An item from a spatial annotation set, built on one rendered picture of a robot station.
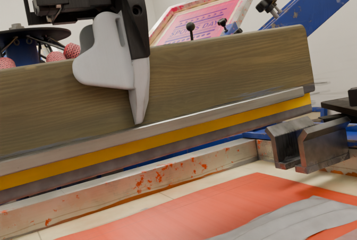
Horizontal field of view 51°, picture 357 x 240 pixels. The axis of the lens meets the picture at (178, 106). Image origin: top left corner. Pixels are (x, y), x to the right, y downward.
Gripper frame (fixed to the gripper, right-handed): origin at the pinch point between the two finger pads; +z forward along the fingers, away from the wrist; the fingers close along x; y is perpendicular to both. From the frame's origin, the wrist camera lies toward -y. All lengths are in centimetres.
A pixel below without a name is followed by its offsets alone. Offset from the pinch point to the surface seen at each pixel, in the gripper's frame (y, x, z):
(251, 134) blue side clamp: -25.6, -18.4, 9.0
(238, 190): -14.5, -7.9, 13.4
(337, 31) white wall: -200, -143, -16
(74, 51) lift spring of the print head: -11, -71, -14
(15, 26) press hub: 0, -86, -25
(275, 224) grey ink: -9.6, 4.7, 12.8
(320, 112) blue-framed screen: -196, -164, 37
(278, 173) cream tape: -22.2, -9.1, 13.3
